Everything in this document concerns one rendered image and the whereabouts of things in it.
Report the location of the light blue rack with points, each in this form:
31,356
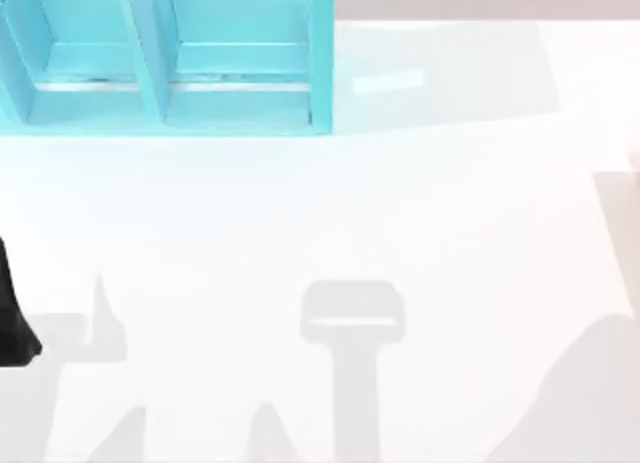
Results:
240,103

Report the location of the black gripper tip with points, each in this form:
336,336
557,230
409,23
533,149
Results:
12,328

